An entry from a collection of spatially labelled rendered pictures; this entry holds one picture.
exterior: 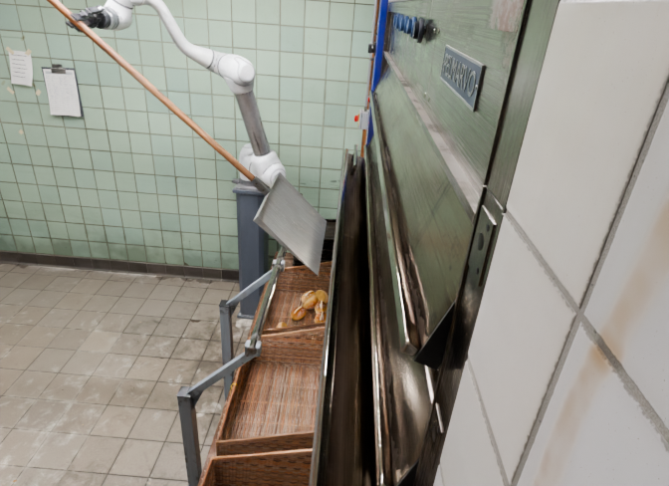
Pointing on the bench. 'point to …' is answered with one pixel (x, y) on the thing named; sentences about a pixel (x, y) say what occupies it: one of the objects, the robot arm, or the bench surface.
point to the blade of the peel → (293, 222)
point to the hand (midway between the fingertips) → (76, 20)
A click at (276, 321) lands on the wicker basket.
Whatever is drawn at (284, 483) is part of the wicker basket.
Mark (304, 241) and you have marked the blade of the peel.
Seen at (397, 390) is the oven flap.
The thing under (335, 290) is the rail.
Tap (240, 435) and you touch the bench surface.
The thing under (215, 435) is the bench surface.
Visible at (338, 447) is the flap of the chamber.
